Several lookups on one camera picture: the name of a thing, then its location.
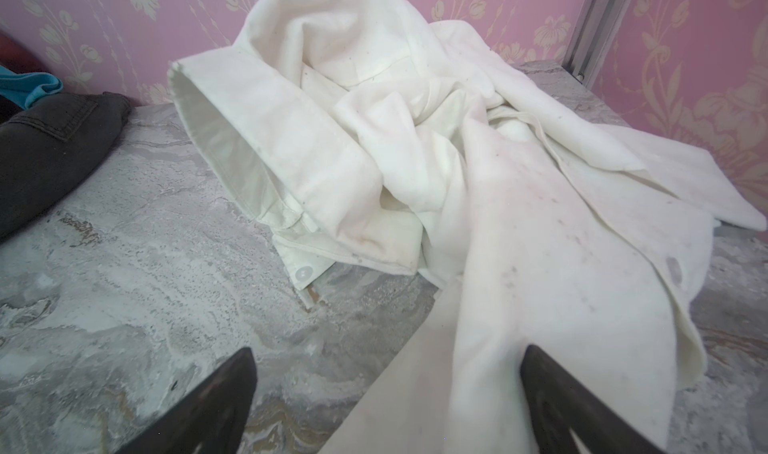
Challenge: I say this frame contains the right corner aluminium post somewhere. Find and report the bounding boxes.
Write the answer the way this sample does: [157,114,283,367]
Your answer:
[561,0,631,90]

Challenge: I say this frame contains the teal blue shirt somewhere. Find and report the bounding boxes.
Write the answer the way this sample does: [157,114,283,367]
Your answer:
[1,66,63,110]

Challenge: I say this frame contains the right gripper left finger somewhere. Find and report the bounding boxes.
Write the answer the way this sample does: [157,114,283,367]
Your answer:
[119,347,258,453]

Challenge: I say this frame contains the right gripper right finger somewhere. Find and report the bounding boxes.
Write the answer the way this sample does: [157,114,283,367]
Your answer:
[520,344,661,454]

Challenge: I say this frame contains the maroon shirt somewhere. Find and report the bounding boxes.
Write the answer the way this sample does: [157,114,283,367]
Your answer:
[1,32,48,122]

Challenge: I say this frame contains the dark grey jeans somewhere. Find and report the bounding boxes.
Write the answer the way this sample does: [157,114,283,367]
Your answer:
[1,92,132,239]

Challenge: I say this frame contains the white cloth garment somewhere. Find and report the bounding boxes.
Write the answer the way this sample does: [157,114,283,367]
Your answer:
[168,0,766,453]

